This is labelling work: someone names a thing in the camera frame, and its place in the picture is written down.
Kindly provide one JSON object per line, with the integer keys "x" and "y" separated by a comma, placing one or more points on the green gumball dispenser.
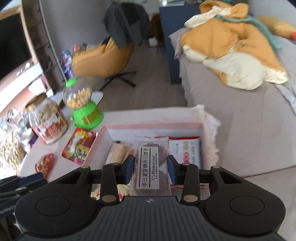
{"x": 77, "y": 96}

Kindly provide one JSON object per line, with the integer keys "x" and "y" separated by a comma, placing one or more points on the large glass nut jar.
{"x": 12, "y": 151}

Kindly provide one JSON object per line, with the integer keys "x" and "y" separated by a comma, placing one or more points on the orange lounge chair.
{"x": 106, "y": 60}

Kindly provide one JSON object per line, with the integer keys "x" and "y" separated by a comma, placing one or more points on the dark red foil packet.
{"x": 78, "y": 147}

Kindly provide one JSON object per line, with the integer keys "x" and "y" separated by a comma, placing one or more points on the white illustrated snack packet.
{"x": 186, "y": 150}

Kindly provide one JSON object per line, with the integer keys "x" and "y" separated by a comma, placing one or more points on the rice cracker bar packet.
{"x": 117, "y": 153}

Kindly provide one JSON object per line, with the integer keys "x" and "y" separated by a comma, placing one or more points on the white ball snack packet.
{"x": 108, "y": 192}

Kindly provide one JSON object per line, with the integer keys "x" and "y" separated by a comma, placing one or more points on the peanut jar gold lid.
{"x": 46, "y": 118}

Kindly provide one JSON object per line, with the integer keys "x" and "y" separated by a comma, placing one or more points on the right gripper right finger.
{"x": 189, "y": 176}

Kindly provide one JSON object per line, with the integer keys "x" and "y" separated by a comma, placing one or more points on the orange cream blanket pile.
{"x": 235, "y": 46}

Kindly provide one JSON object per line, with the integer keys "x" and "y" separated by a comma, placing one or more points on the television screen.
{"x": 14, "y": 47}

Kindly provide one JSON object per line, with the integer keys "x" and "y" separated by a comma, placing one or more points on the grey sofa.
{"x": 257, "y": 131}

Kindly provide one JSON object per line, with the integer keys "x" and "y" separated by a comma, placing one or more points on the red snack packet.
{"x": 45, "y": 164}

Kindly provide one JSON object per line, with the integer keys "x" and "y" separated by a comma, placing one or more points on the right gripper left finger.
{"x": 114, "y": 172}

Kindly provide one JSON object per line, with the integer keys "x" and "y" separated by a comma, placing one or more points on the pink gift box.
{"x": 110, "y": 134}

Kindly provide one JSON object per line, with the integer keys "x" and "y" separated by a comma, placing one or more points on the clear dark biscuit packet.
{"x": 151, "y": 176}

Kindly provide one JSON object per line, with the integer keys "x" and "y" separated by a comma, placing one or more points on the dark coat on stand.
{"x": 127, "y": 23}

